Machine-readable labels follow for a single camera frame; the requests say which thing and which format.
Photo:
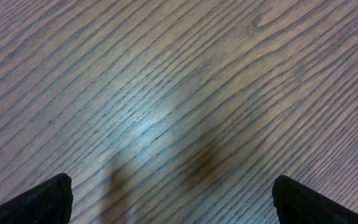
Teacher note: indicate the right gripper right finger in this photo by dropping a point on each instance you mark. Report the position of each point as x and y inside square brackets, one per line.
[297, 204]

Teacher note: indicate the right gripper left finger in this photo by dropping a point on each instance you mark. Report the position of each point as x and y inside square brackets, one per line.
[49, 202]

